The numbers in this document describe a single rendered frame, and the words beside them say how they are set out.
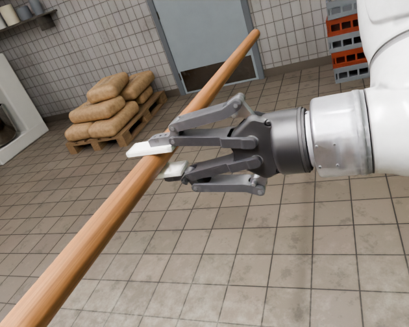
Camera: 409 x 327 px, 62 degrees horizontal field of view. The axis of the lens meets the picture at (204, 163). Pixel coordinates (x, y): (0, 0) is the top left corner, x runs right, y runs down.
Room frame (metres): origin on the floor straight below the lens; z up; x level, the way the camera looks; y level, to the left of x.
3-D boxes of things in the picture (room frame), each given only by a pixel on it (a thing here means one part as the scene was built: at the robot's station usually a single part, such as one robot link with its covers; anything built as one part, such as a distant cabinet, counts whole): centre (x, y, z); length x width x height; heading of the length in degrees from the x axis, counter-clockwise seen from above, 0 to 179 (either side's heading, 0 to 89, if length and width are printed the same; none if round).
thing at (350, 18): (3.09, -1.83, 0.53); 0.60 x 0.40 x 0.15; 60
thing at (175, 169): (0.42, 0.06, 1.13); 0.07 x 0.03 x 0.01; 63
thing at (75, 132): (3.94, 1.10, 0.22); 0.62 x 0.36 x 0.15; 158
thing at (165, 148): (0.42, 0.06, 1.16); 0.07 x 0.03 x 0.01; 63
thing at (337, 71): (3.10, -1.83, 0.08); 0.60 x 0.40 x 0.15; 65
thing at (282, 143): (0.35, -0.08, 1.14); 0.09 x 0.07 x 0.08; 63
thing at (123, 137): (4.12, 0.80, 0.07); 1.20 x 0.80 x 0.14; 153
